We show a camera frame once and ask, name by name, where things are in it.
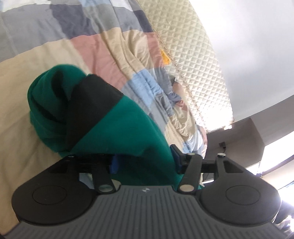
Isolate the green hooded sweatshirt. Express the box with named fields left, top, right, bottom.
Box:
left=27, top=65, right=182, bottom=187

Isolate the orange yellow pillow corner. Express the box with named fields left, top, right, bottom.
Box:
left=160, top=49, right=171, bottom=65

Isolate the cream quilted headboard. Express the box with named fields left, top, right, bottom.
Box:
left=138, top=1, right=234, bottom=131

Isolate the patchwork quilt bedspread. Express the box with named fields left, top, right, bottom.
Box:
left=1, top=1, right=207, bottom=234

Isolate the wall power socket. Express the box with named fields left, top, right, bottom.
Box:
left=219, top=142, right=226, bottom=148

